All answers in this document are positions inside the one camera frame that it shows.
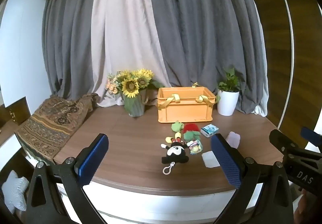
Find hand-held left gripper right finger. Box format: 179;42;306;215
211;134;295;224

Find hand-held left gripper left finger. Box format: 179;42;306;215
25;133;119;224

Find white cabinet door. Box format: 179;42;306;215
0;0;52;107

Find orange plastic crate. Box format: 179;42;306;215
157;87;217;124

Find colourful small pouch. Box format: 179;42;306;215
189;140;203;155

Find striped star pillow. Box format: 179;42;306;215
1;170;30;212

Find green potted plant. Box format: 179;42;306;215
217;66;244;93

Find red fluffy plush green leaves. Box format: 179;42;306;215
182;123;202;142

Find white curved tube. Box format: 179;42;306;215
267;0;295;129

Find pink sponge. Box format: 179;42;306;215
226;131;241;149

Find person's right hand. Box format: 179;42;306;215
294;189;307;224

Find pale pink curtain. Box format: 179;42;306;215
93;0;172;108

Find brown patterned cloth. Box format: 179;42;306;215
14;93;99;164

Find grey curtain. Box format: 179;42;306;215
146;0;267;114
41;0;111;95

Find blue white tissue packet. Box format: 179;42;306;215
200;124;219;138

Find white plant pot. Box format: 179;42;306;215
217;89;240;116

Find grey ribbed vase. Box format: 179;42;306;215
123;89;147;117

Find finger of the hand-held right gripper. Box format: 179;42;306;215
269;129;303;156
300;127;322;154

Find brown wooden board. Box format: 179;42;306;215
0;96;31;134

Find black mouse plush keychain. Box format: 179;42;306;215
160;132;190;174

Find white curtain lining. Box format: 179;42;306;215
252;20;268;117

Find sunflower bouquet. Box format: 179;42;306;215
106;69;165;114

